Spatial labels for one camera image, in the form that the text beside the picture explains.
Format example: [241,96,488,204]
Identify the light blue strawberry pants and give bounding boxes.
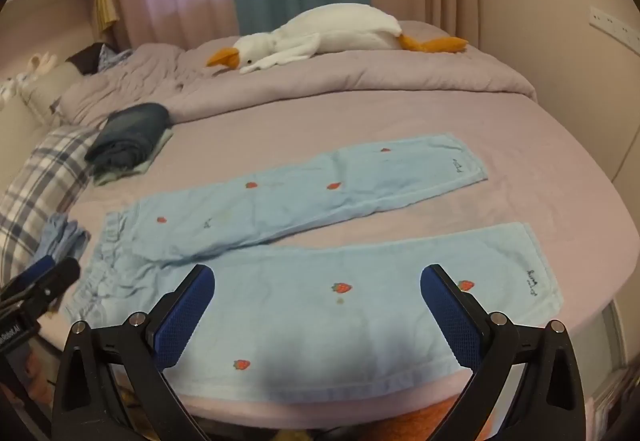
[65,135,563,403]

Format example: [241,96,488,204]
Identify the small blue folded garment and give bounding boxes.
[32,213,91,262]

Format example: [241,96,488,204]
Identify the folded light green garment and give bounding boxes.
[92,128,174,187]

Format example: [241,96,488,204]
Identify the plaid pillow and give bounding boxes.
[1,126,98,284]

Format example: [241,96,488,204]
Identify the folded dark denim jeans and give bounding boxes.
[85,103,171,174]

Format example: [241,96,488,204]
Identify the beige padded headboard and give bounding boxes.
[1,62,82,193]

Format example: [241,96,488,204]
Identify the small white plush toy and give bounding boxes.
[27,52,58,76]

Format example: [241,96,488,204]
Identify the dark clothes pile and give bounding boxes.
[67,42,134,76]

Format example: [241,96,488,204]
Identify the mauve duvet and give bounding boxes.
[56,38,537,126]

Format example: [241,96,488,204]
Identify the mauve bed sheet mattress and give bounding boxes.
[39,88,640,431]

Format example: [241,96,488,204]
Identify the white goose plush toy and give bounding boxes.
[206,4,468,74]

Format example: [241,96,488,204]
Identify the white wall power strip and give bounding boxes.
[589,7,640,54]

